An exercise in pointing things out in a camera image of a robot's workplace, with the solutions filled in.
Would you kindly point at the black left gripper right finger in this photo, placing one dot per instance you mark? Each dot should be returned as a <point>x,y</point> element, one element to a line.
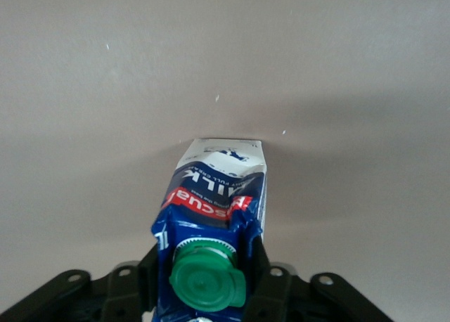
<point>277,294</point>

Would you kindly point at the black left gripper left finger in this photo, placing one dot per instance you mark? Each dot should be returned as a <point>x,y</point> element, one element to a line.
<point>123,294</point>

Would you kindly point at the blue white milk carton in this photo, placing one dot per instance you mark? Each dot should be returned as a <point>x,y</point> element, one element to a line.
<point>211,195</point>

